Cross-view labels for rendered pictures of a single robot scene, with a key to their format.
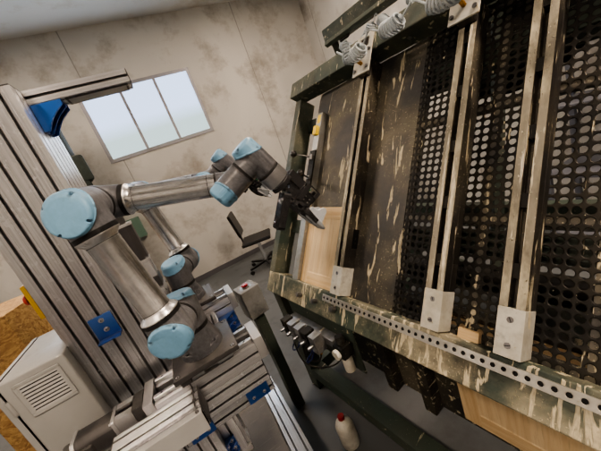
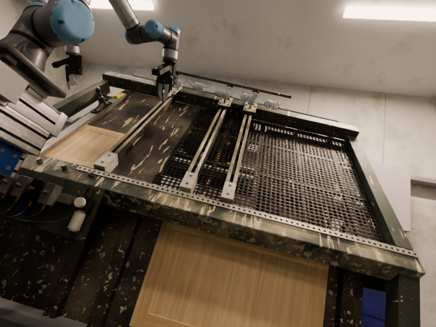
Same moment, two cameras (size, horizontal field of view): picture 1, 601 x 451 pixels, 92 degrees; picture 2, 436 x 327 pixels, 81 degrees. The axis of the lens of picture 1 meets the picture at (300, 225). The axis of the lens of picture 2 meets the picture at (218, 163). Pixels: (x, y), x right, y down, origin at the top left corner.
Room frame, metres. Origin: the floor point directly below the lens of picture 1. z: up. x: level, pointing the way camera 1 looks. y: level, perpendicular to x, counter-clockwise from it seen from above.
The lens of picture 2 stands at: (-0.06, 0.67, 0.66)
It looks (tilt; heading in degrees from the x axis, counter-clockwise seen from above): 19 degrees up; 305
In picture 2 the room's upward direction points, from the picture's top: 15 degrees clockwise
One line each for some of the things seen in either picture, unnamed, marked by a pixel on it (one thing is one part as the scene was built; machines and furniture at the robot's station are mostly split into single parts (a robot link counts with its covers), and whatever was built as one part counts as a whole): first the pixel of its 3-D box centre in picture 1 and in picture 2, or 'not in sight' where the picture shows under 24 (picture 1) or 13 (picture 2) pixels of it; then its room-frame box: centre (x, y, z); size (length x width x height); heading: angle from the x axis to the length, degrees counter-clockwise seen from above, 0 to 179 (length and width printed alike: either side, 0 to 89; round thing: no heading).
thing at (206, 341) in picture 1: (196, 335); (22, 56); (0.93, 0.49, 1.09); 0.15 x 0.15 x 0.10
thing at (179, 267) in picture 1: (177, 270); not in sight; (1.40, 0.66, 1.20); 0.13 x 0.12 x 0.14; 176
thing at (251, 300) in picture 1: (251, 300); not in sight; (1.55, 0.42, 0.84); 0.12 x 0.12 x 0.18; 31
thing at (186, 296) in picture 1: (181, 310); (41, 29); (0.92, 0.48, 1.20); 0.13 x 0.12 x 0.14; 7
